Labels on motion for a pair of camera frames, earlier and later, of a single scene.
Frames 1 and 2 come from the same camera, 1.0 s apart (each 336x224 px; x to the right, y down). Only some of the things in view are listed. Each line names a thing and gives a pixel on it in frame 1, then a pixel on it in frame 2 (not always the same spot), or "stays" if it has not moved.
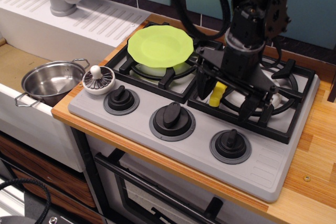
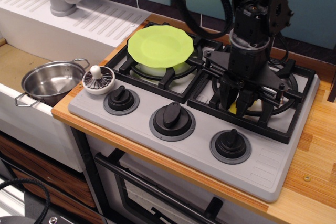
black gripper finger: x=205 y=84 -> x=229 y=89
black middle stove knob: x=172 y=122 stays
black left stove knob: x=121 y=101 stays
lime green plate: x=160 y=45 stays
